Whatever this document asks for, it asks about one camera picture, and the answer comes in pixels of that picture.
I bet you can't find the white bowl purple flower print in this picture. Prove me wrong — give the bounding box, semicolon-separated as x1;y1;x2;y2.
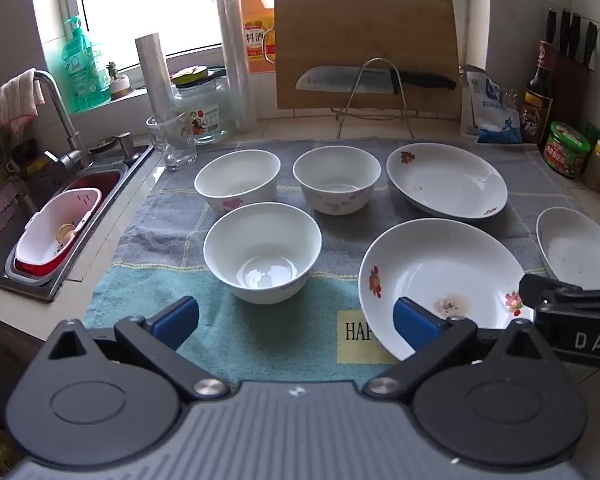
203;202;323;305

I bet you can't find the small figurine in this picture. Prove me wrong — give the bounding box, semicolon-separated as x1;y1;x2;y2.
106;61;132;101

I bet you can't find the glass jar with green lid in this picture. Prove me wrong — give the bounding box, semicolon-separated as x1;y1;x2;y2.
171;66;231;145

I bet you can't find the grey and teal checked cloth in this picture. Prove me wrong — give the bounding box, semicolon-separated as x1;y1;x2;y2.
82;139;581;381

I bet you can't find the window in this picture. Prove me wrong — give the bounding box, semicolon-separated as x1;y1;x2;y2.
70;0;446;72

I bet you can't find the wooden cutting board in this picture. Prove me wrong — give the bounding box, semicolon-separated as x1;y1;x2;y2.
273;0;463;116

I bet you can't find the orange cooking wine bottle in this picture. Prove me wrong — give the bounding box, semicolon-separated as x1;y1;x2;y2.
237;0;278;75

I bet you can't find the blue and white salt bag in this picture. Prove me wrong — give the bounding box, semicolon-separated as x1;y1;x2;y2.
460;67;523;145

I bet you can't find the green dish soap bottle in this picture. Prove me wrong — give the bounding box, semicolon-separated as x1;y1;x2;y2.
61;16;112;115

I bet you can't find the metal wire rack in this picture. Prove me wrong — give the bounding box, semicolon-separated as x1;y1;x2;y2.
330;57;423;140

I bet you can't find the white bowl pink flower print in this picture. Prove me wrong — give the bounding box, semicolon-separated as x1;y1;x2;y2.
292;146;382;216
194;149;282;213

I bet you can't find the black knife handle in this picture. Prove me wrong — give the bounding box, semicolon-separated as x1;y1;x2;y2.
559;9;571;57
582;21;599;68
546;8;559;56
569;14;582;61

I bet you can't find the white plate flower print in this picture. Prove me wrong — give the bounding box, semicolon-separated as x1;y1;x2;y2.
536;206;600;291
358;219;537;362

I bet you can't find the dark red knife block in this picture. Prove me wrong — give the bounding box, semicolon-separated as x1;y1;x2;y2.
550;50;595;131

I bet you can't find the clear glass cup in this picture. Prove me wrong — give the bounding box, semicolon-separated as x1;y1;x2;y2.
146;112;198;170

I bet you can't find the green lid sauce jar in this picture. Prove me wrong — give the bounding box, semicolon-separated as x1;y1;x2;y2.
542;121;592;178

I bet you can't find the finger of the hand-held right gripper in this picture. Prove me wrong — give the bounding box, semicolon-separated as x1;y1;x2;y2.
519;274;583;312

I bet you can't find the white plate fruit print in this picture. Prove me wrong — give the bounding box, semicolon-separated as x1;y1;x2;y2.
386;142;509;219

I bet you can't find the red basin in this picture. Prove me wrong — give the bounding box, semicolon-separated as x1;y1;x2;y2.
12;170;123;286

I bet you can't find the clear plastic cup stack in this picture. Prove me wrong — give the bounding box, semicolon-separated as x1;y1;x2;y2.
215;0;258;134

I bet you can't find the black handled kitchen knife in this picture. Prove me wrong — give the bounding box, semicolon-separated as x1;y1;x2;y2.
296;65;457;96

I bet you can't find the pink and white rag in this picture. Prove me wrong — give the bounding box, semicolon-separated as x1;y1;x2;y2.
0;68;46;133

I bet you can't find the steel sink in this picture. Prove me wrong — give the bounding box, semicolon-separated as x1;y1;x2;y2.
0;142;156;303

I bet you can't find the pink white basin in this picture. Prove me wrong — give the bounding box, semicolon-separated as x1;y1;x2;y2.
16;188;102;281

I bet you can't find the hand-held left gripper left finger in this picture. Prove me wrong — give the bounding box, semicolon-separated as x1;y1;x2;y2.
45;296;231;403

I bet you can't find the metal faucet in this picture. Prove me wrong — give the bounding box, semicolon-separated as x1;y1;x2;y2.
0;71;93;171

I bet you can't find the dark sauce bottle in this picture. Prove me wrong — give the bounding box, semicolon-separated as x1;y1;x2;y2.
522;41;556;146

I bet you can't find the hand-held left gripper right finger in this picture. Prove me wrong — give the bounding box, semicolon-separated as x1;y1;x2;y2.
362;297;548;403

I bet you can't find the metal soap dispenser pump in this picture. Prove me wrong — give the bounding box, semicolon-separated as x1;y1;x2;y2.
111;132;136;163

